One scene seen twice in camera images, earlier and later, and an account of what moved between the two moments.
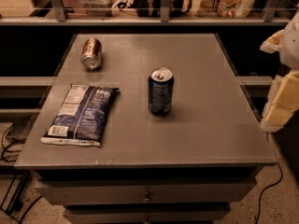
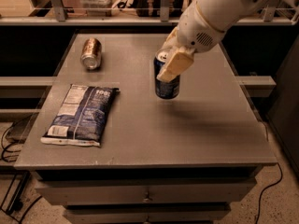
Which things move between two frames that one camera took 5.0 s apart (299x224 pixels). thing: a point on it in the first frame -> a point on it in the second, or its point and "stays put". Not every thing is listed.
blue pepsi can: x=160 y=91 -> x=164 y=90
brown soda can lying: x=91 y=58 stays put
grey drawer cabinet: x=189 y=166 stays put
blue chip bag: x=82 y=116 stays put
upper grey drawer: x=177 y=191 stays put
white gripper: x=291 y=49 -> x=195 y=28
